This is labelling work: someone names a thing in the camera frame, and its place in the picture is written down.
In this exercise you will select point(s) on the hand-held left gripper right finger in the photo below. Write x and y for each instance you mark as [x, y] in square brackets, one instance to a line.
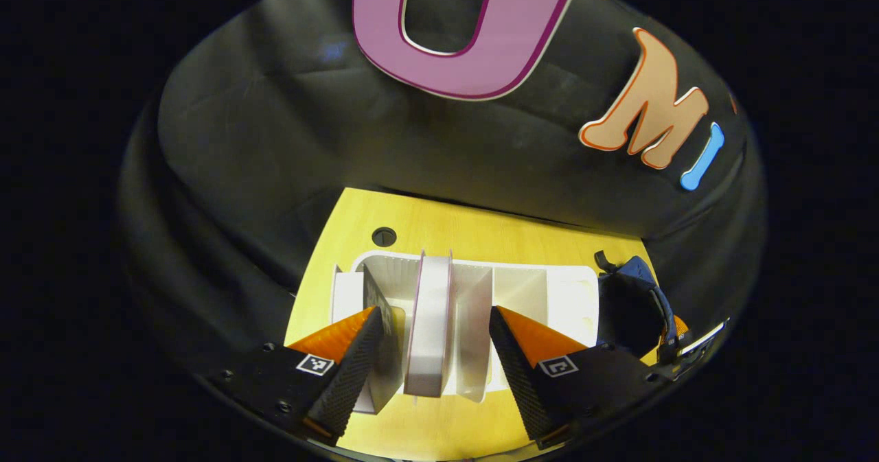
[522, 386]

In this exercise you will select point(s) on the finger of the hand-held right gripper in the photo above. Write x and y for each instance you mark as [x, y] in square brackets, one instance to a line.
[681, 328]

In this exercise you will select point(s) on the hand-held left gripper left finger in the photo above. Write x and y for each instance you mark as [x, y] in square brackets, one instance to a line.
[350, 373]

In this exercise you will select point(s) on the grey book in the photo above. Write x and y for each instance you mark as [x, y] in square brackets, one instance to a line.
[388, 366]

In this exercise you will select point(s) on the blue schoolbag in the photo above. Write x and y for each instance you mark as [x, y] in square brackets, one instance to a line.
[625, 311]

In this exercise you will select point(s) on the white bookshelf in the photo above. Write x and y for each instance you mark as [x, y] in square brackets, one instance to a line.
[522, 297]

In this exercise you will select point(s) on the pink book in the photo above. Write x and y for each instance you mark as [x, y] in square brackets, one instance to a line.
[429, 325]

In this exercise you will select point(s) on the round black table grommet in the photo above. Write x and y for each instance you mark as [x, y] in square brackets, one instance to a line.
[383, 236]

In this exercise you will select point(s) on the black backdrop cloth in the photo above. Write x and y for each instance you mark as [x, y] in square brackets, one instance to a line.
[275, 139]

